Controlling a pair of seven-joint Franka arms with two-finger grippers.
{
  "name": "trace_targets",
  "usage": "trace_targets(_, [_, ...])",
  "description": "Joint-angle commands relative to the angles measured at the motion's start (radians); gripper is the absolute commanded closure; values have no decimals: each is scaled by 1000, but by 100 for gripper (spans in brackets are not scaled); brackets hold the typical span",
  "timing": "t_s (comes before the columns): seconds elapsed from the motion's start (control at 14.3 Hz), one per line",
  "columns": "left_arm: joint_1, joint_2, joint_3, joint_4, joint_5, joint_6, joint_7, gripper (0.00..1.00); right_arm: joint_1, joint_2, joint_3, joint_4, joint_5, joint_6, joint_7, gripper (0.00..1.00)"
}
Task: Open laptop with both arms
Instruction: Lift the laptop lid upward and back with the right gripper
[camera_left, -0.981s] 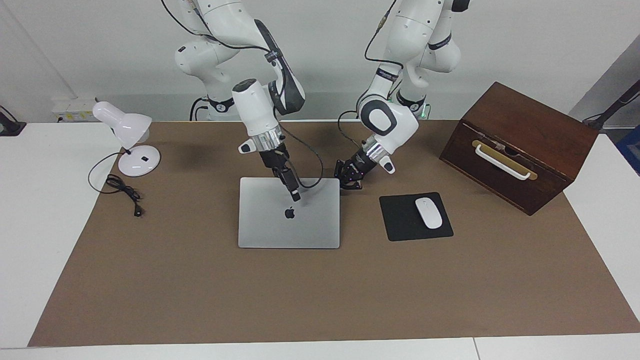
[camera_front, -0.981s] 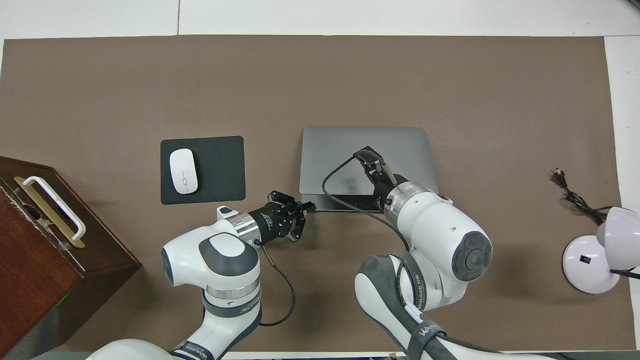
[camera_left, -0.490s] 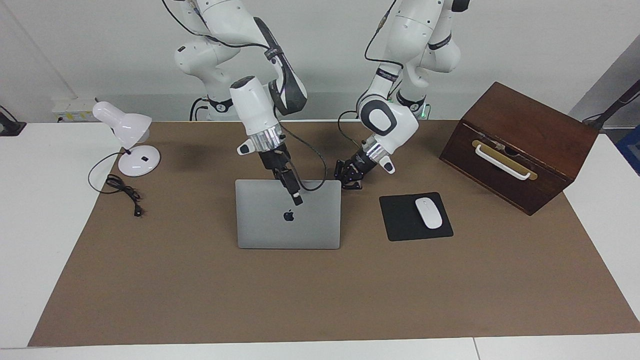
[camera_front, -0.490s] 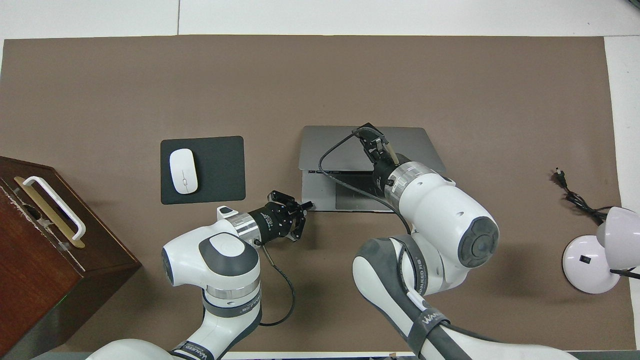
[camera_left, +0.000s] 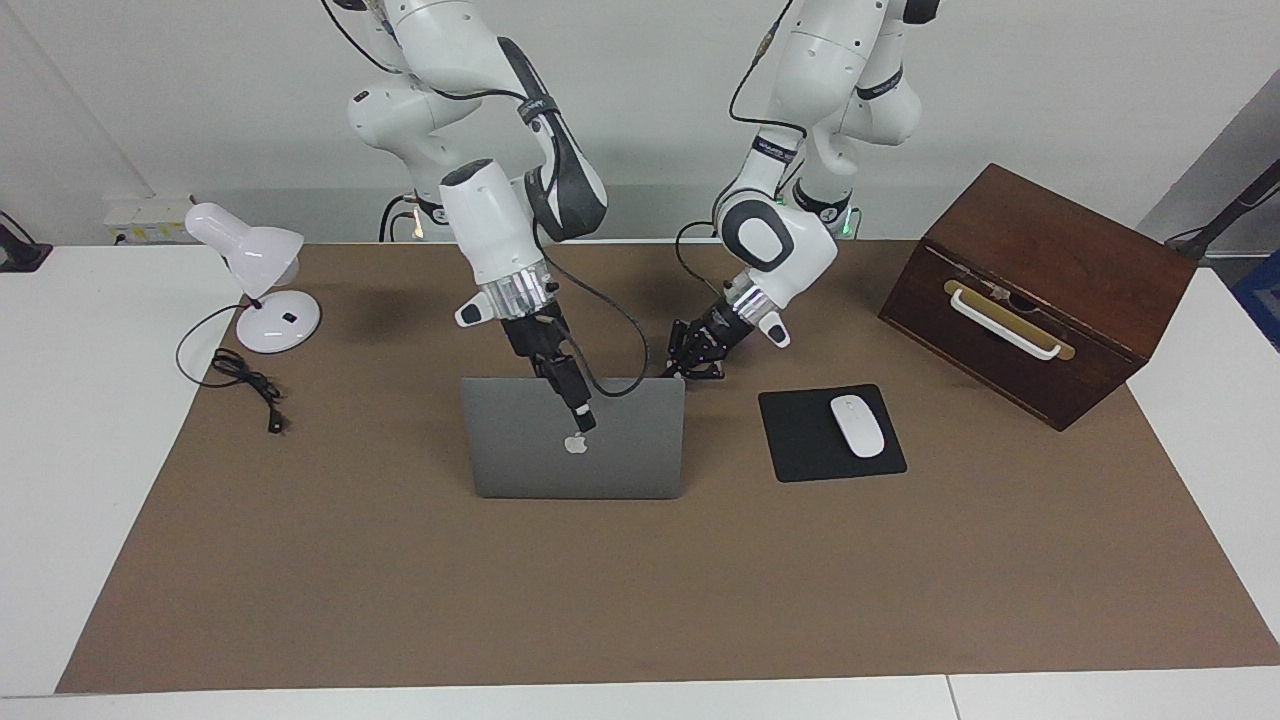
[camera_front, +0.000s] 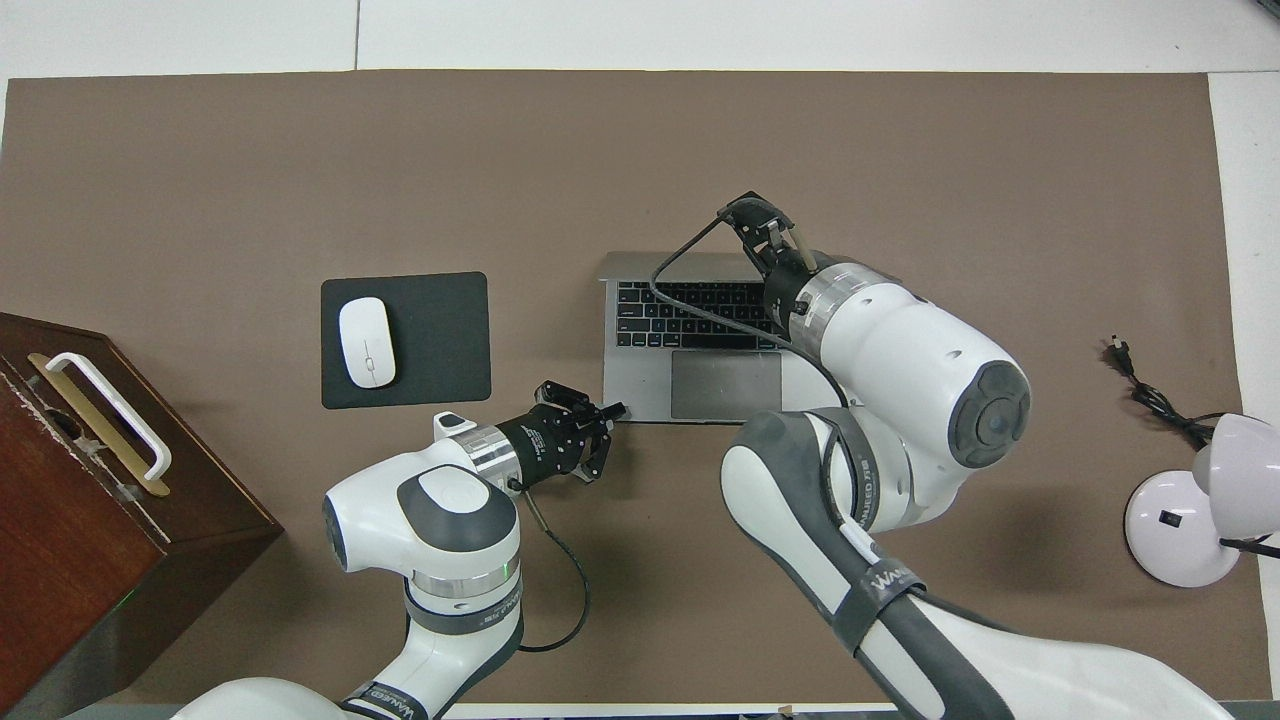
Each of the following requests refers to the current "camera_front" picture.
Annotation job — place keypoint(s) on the black mouse pad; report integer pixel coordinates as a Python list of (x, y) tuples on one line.
[(440, 340)]

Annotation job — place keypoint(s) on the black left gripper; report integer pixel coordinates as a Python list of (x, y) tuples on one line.
[(545, 450)]

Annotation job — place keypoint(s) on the grey aluminium laptop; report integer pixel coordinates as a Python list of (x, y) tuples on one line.
[(640, 385)]

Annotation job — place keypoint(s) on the white desk lamp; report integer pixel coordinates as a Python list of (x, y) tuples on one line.
[(1170, 530)]

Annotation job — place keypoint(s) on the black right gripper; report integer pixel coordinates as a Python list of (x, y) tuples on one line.
[(785, 285)]

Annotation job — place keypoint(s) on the white computer mouse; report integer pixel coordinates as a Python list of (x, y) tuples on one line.
[(367, 342)]

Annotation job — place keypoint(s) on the brown table mat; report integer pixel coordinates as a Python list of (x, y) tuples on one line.
[(700, 150)]

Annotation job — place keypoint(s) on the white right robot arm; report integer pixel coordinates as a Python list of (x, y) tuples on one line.
[(900, 360)]

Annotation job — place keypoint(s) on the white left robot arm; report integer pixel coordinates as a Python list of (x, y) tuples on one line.
[(440, 520)]

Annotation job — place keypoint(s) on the dark brown wooden box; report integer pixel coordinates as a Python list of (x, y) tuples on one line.
[(70, 570)]

